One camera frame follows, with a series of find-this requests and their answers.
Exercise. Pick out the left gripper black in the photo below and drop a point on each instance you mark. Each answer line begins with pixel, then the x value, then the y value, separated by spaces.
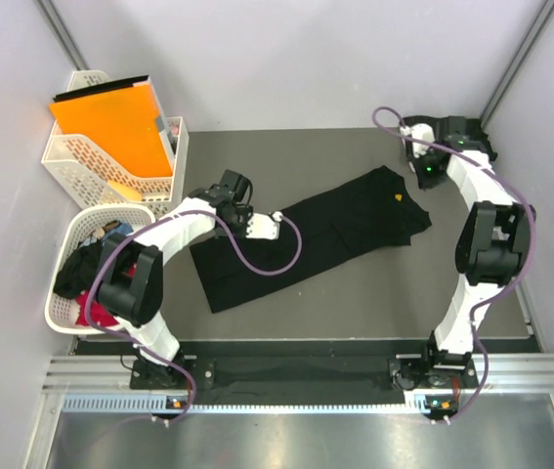
pixel 246 214

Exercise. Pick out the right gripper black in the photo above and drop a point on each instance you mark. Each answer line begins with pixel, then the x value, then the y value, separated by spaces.
pixel 425 183

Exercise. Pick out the black t shirt flower print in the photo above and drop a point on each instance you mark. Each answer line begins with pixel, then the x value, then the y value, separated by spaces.
pixel 324 231

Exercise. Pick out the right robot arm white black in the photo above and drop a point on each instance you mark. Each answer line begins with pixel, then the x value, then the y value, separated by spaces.
pixel 491 250

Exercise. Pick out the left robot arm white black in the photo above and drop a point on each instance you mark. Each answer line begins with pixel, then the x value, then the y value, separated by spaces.
pixel 131 289

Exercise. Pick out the folded black t shirt stack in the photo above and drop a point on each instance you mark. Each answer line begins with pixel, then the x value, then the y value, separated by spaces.
pixel 453 127

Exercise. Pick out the blue garment in basket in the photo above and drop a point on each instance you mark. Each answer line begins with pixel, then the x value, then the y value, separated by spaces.
pixel 101 234

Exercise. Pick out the orange folder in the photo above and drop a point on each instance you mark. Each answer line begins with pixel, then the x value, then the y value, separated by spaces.
pixel 128 124

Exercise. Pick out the white perforated file organizer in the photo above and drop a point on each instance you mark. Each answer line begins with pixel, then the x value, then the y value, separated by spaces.
pixel 83 169

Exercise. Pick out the red garment in basket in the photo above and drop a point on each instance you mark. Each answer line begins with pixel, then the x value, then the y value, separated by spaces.
pixel 98 313

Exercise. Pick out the black folder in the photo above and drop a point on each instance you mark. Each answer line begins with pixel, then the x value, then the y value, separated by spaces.
pixel 101 88

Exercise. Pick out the black garment in basket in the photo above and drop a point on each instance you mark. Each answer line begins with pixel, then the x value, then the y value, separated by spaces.
pixel 67 278

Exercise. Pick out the white oval laundry basket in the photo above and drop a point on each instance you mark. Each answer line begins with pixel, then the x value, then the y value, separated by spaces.
pixel 61 314

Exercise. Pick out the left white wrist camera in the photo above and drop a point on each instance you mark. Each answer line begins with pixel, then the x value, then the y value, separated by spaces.
pixel 264 226

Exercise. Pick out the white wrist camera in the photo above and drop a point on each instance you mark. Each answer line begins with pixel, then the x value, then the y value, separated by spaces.
pixel 264 226
pixel 417 139

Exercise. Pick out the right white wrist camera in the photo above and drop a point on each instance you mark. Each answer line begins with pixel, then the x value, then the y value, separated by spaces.
pixel 417 139

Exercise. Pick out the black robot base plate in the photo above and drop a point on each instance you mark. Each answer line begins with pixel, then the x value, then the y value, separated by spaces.
pixel 316 372

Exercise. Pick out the aluminium frame rail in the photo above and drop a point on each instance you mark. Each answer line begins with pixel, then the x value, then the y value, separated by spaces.
pixel 102 384

